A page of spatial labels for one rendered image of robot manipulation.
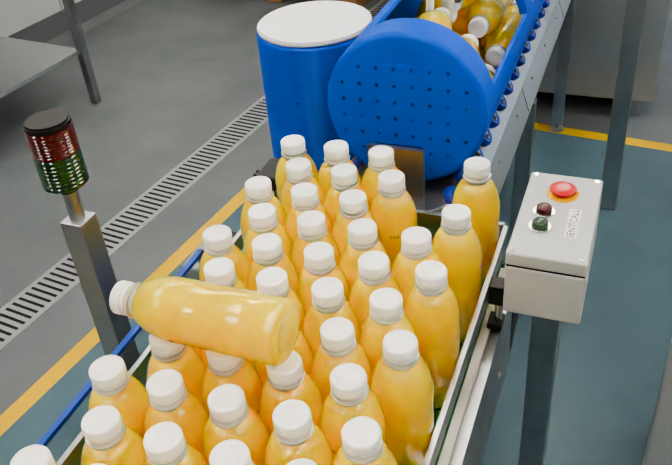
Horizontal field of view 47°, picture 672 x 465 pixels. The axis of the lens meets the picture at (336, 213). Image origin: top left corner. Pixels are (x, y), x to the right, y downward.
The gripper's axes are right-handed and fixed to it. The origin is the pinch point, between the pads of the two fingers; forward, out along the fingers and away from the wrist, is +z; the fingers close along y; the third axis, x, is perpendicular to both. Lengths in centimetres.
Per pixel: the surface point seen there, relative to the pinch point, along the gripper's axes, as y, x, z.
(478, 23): -5.6, -7.2, 6.6
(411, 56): -1.6, 25.5, -0.2
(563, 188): -29, 46, 8
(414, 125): -1.9, 25.9, 12.3
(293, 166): 10, 50, 8
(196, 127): 155, -137, 119
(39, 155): 36, 72, -3
